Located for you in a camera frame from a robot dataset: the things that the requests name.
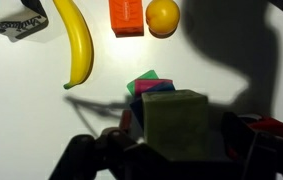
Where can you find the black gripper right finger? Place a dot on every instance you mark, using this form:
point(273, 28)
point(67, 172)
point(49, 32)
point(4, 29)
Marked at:
point(239, 140)

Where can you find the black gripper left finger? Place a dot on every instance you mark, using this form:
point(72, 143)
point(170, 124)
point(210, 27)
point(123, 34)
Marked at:
point(131, 128)

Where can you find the lime green block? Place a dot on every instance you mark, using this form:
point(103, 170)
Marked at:
point(176, 123)

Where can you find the blue block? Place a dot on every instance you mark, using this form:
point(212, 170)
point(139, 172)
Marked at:
point(137, 108)

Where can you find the magenta block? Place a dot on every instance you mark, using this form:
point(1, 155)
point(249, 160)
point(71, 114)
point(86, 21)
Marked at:
point(147, 85)

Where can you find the orange block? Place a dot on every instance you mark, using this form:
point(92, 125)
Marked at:
point(126, 16)

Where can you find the orange shape sorter cube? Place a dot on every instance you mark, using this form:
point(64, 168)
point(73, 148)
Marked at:
point(269, 126)

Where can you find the yellow banana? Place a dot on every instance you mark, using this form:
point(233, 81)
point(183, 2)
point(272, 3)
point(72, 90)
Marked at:
point(79, 43)

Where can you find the white box with teal triangle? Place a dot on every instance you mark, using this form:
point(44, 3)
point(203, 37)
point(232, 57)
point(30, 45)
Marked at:
point(14, 23)

